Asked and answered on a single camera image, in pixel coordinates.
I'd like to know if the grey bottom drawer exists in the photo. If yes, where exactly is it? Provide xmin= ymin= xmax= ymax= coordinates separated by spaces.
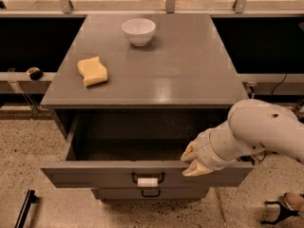
xmin=92 ymin=187 xmax=209 ymax=200

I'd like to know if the grey drawer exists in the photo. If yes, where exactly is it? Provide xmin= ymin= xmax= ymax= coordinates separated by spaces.
xmin=92 ymin=187 xmax=209 ymax=200
xmin=42 ymin=109 xmax=253 ymax=189

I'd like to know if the white ceramic bowl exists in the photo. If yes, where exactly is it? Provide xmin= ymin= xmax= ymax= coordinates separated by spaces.
xmin=122 ymin=18 xmax=156 ymax=47

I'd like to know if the yellow sponge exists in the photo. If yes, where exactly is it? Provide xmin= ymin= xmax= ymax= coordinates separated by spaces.
xmin=77 ymin=57 xmax=108 ymax=86

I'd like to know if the black floor stand leg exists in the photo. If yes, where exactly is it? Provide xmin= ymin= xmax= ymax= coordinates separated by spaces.
xmin=14 ymin=190 xmax=38 ymax=228

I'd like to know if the grey drawer cabinet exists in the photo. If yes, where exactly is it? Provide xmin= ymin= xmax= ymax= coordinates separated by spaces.
xmin=40 ymin=13 xmax=253 ymax=203

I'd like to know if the black chair base leg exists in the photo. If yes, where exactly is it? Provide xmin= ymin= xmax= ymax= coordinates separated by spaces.
xmin=260 ymin=200 xmax=299 ymax=225

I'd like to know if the tan shoe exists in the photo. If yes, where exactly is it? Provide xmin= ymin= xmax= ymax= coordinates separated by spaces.
xmin=283 ymin=192 xmax=304 ymax=216

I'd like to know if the clear acrylic bracket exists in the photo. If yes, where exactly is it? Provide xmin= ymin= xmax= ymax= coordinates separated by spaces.
xmin=8 ymin=78 xmax=40 ymax=121

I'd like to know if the black power adapter with cable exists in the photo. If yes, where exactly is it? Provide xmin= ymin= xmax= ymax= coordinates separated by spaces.
xmin=238 ymin=151 xmax=267 ymax=165

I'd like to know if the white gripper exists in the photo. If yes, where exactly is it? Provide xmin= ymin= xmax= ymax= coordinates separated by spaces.
xmin=180 ymin=129 xmax=236 ymax=177

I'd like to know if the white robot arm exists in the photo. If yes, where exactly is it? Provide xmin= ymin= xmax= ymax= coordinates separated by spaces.
xmin=180 ymin=99 xmax=304 ymax=177

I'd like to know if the grey top drawer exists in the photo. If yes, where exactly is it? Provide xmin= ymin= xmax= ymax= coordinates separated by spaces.
xmin=42 ymin=109 xmax=253 ymax=189

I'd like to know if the black yellow tape measure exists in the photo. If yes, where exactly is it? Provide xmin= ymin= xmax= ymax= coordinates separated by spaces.
xmin=27 ymin=67 xmax=44 ymax=81

